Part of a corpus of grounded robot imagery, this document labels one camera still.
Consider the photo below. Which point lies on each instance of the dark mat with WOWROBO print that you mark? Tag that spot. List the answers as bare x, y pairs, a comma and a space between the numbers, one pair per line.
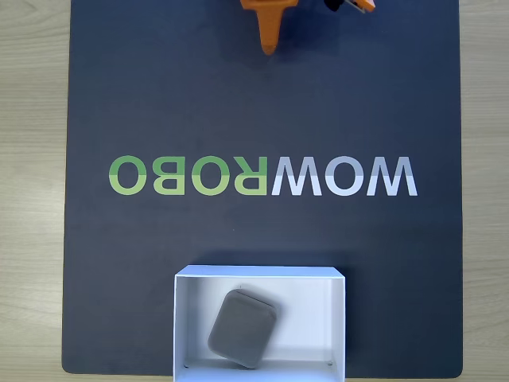
159, 99

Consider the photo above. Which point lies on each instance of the white cardboard box bin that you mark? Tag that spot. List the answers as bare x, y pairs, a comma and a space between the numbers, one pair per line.
310, 318

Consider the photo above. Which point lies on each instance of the grey square usb charger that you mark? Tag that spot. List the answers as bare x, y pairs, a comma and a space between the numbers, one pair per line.
242, 328

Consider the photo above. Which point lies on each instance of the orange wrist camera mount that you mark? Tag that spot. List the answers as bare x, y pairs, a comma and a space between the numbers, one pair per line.
366, 4

